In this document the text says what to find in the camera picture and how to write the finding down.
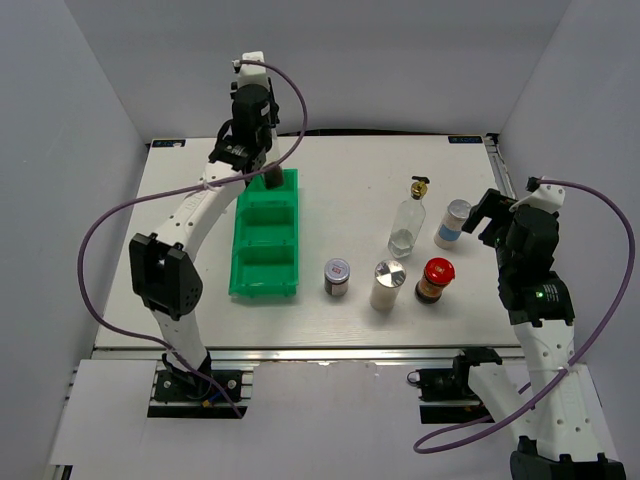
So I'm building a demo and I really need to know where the glass bottle with dark residue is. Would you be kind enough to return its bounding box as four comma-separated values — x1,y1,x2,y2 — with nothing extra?
263,166,284,190

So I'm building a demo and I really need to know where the clear glass oil bottle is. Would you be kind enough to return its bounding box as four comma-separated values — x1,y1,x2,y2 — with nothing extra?
388,176,430,259

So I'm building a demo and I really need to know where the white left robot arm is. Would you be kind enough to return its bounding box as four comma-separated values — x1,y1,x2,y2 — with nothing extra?
129,83,278,399

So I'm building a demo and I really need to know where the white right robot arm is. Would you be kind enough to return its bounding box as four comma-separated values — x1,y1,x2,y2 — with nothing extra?
451,185,626,479

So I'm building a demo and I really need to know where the blue label salt jar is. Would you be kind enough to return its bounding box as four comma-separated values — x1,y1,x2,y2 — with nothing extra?
433,199,472,249

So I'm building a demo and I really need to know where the left table logo sticker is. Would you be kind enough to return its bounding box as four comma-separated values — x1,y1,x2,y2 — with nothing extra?
151,139,186,148

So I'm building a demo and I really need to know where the table logo sticker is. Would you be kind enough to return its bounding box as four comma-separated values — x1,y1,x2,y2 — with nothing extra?
151,139,186,148
448,135,484,144

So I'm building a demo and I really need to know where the right table logo sticker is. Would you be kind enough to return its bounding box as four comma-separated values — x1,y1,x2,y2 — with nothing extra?
448,135,484,144

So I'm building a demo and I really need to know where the red lid sauce jar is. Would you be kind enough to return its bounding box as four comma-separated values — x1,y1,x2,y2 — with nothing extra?
415,257,456,304

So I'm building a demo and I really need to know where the green plastic divided bin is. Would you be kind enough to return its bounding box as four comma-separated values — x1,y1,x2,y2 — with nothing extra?
228,169,299,298

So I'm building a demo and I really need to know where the white powder jar silver lid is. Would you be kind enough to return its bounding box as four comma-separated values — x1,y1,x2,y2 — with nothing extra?
369,259,407,311

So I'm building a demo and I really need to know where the small dark spice jar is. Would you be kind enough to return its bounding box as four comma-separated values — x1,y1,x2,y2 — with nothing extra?
324,258,351,297

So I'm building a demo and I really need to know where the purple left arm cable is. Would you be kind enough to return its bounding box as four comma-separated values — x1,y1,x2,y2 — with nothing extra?
75,60,308,419

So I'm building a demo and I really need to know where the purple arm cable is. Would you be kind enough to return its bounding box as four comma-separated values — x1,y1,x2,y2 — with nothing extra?
75,60,308,419
412,180,631,455

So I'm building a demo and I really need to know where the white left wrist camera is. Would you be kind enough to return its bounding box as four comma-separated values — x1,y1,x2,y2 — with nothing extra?
231,50,271,93

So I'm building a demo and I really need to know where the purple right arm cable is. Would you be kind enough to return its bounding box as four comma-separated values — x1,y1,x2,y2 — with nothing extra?
412,180,631,455

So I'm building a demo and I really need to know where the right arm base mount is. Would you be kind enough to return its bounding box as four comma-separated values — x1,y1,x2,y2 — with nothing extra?
406,347,503,425

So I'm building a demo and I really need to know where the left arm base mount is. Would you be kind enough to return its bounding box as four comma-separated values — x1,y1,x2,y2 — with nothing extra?
147,362,253,420

